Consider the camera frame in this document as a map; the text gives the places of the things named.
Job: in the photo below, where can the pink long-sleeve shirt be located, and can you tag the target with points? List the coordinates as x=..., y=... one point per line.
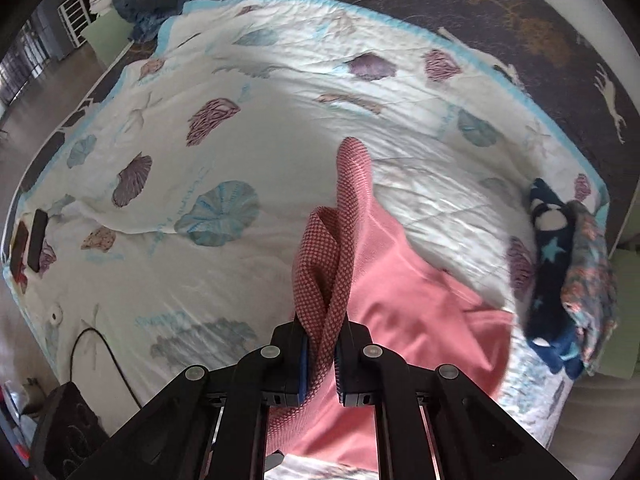
x=400, y=310

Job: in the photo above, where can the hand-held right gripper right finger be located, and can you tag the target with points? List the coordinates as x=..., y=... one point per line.
x=339, y=375

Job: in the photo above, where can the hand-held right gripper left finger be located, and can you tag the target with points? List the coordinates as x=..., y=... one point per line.
x=301, y=375

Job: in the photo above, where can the white bear figurine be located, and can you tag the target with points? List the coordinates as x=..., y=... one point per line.
x=100, y=0

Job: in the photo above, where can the dark deer print bedspread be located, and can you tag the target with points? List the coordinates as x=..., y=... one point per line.
x=500, y=20

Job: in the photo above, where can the white shelf rack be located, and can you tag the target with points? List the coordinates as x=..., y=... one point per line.
x=72, y=15

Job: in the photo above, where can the black flat device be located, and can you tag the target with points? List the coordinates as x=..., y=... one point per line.
x=38, y=240

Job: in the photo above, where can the folded floral garment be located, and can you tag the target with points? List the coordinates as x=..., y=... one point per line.
x=590, y=280

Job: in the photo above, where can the dark red flat device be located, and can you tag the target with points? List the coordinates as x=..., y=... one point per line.
x=20, y=250

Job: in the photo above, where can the white shell print quilt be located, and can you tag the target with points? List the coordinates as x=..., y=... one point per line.
x=250, y=160

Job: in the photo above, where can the heap of blue clothes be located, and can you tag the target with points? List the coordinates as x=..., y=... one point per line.
x=145, y=5

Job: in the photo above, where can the black patterned bag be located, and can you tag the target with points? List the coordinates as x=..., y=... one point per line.
x=65, y=425

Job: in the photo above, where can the small white round device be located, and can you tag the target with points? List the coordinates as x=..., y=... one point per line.
x=54, y=316

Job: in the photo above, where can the folded navy star garment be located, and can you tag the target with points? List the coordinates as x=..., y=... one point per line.
x=547, y=280

